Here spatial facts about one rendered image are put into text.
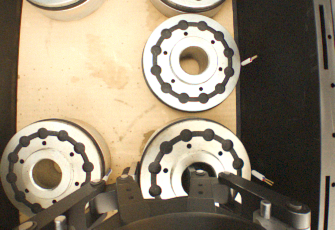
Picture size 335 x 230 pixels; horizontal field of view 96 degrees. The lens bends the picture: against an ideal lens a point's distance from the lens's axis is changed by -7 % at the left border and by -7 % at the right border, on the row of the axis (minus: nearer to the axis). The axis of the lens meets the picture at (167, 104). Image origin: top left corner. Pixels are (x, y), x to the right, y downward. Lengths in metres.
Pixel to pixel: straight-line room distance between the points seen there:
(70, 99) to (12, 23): 0.11
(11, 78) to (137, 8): 0.17
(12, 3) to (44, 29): 0.04
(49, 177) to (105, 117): 0.09
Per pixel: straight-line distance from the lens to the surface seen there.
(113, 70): 0.20
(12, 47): 0.26
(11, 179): 0.23
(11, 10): 0.27
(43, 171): 0.22
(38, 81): 0.24
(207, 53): 0.17
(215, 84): 0.17
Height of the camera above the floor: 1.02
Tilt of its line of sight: 86 degrees down
